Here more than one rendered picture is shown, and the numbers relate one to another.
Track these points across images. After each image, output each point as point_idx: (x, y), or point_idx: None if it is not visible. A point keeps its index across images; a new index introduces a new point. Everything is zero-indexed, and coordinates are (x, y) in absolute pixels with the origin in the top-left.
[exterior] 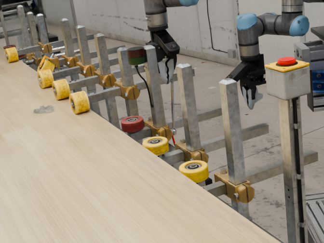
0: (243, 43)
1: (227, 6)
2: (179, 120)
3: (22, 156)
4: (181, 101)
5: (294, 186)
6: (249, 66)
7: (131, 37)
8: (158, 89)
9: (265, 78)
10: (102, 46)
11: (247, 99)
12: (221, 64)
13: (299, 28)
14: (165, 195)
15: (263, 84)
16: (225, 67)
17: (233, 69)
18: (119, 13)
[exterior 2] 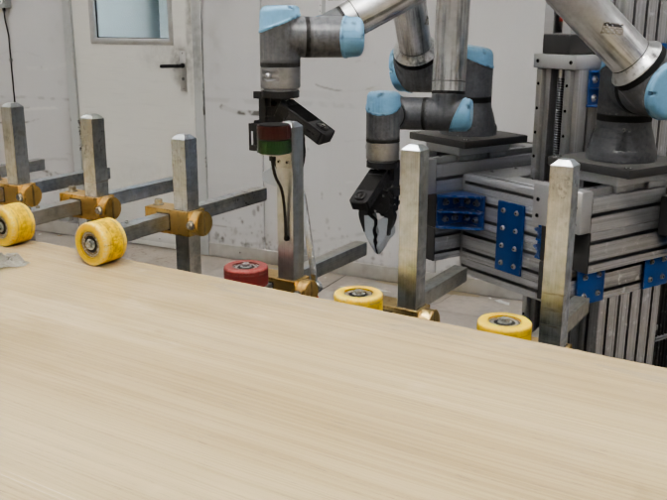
0: (382, 138)
1: (58, 135)
2: (307, 268)
3: (94, 342)
4: (403, 216)
5: None
6: (387, 178)
7: None
8: (300, 206)
9: (136, 251)
10: (98, 139)
11: (374, 235)
12: (44, 232)
13: (469, 117)
14: (538, 369)
15: (140, 259)
16: (54, 237)
17: (70, 239)
18: None
